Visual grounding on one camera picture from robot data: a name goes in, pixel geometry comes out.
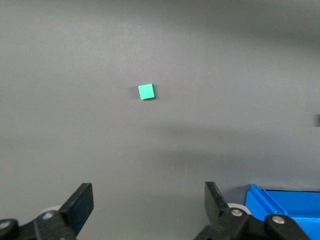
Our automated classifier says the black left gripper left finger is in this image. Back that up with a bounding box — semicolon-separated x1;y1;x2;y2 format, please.
0;182;95;240

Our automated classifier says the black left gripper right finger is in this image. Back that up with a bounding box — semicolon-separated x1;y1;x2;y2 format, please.
194;181;311;240

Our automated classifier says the green cube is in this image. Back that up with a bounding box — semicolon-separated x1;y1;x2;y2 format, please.
137;83;156;101

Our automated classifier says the blue plastic bin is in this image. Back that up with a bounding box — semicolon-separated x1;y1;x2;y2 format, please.
244;184;320;240

